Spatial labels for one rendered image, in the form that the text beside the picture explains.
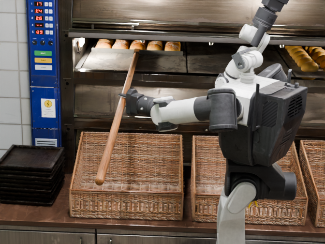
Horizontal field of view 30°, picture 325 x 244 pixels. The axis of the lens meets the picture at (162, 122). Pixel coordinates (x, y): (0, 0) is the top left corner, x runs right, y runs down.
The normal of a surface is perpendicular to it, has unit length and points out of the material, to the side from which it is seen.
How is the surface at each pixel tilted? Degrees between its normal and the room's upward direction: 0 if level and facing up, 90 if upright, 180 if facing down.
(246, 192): 90
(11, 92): 90
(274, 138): 90
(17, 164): 0
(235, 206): 90
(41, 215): 0
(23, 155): 0
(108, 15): 70
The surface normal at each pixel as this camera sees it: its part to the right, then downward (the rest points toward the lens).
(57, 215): 0.04, -0.94
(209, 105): -0.59, -0.08
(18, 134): -0.02, 0.34
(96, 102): -0.01, 0.00
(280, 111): -0.59, 0.25
